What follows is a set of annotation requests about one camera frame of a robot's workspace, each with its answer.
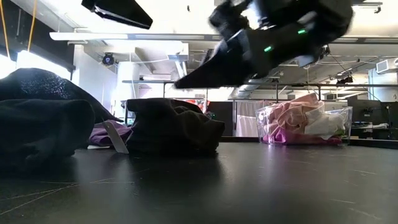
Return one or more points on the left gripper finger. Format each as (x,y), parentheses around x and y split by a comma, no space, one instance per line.
(124,14)

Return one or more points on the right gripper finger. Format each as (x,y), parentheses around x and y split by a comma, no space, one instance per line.
(227,68)

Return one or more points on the dark grey towel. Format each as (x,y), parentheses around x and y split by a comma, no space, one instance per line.
(174,130)

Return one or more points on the magenta towel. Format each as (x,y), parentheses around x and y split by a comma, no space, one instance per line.
(280,139)

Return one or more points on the white towel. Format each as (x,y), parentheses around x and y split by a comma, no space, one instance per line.
(326,124)

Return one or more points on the purple towel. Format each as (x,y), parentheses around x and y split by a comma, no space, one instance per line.
(102,135)

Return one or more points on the black towel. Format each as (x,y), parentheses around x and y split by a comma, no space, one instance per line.
(46,130)

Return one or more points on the red poster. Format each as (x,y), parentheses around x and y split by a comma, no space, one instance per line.
(203,104)

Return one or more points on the round black ceiling device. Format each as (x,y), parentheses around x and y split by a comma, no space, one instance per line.
(108,59)

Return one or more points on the black partition panel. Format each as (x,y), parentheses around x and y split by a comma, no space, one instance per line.
(220,118)

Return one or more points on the white cloth panel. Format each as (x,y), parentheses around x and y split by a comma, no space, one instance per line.
(245,124)

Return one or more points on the black track light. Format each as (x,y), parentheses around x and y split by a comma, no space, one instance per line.
(344,80)

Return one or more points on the clear plastic bin with label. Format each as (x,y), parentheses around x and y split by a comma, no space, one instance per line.
(349,118)

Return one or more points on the white ceiling unit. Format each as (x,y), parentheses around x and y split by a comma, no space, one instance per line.
(387,65)

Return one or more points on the black computer monitor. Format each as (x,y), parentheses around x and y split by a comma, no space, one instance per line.
(391,118)
(363,109)

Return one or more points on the black metal rail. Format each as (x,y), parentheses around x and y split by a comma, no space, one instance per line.
(342,85)

